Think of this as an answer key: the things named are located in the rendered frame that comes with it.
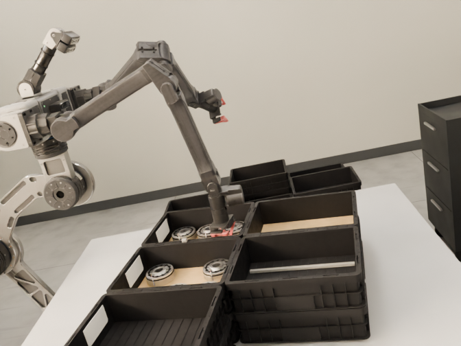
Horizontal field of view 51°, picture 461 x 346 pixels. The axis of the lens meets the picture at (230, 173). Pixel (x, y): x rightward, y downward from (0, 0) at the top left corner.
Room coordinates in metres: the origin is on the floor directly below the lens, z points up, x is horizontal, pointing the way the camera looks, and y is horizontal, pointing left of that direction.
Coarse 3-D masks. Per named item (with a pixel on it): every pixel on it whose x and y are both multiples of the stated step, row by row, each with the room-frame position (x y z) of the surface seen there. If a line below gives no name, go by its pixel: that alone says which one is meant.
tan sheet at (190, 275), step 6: (180, 270) 1.59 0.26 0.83; (186, 270) 1.58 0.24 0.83; (192, 270) 1.57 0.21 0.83; (198, 270) 1.56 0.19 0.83; (180, 276) 1.55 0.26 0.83; (186, 276) 1.54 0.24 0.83; (192, 276) 1.53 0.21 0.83; (198, 276) 1.52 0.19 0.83; (144, 282) 1.56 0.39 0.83; (174, 282) 1.51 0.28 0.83; (180, 282) 1.50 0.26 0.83; (186, 282) 1.49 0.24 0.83; (192, 282) 1.48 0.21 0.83; (198, 282) 1.48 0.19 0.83
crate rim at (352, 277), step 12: (336, 228) 1.45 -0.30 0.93; (348, 228) 1.43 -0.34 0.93; (240, 240) 1.52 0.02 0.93; (240, 252) 1.44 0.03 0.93; (360, 252) 1.29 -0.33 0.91; (360, 264) 1.20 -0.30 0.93; (228, 276) 1.30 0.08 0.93; (312, 276) 1.20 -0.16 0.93; (324, 276) 1.18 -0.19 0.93; (336, 276) 1.17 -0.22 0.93; (348, 276) 1.16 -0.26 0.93; (360, 276) 1.16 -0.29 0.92; (228, 288) 1.26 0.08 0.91; (240, 288) 1.25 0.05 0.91; (252, 288) 1.24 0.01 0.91; (264, 288) 1.23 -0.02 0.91
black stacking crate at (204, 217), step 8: (232, 208) 1.85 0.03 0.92; (240, 208) 1.84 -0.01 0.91; (248, 208) 1.83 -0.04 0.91; (168, 216) 1.93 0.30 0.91; (176, 216) 1.92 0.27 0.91; (184, 216) 1.91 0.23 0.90; (192, 216) 1.90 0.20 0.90; (200, 216) 1.89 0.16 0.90; (208, 216) 1.88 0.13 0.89; (240, 216) 1.84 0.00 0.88; (160, 224) 1.83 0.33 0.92; (168, 224) 1.90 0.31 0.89; (176, 224) 1.92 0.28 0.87; (184, 224) 1.91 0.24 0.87; (192, 224) 1.90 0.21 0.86; (200, 224) 1.89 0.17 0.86; (152, 240) 1.74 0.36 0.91; (168, 240) 1.86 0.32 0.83
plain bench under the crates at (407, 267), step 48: (384, 192) 2.14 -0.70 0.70; (96, 240) 2.36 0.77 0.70; (384, 240) 1.69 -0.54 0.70; (432, 240) 1.62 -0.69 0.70; (96, 288) 1.84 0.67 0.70; (384, 288) 1.39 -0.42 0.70; (432, 288) 1.33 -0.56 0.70; (48, 336) 1.56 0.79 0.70; (240, 336) 1.31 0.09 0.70; (384, 336) 1.16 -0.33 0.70; (432, 336) 1.12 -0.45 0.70
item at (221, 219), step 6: (216, 210) 1.62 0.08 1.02; (222, 210) 1.62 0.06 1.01; (216, 216) 1.62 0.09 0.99; (222, 216) 1.62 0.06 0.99; (228, 216) 1.67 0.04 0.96; (216, 222) 1.62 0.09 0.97; (222, 222) 1.62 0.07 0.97; (228, 222) 1.62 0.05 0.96; (210, 228) 1.61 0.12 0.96; (216, 228) 1.60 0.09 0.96; (222, 228) 1.59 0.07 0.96
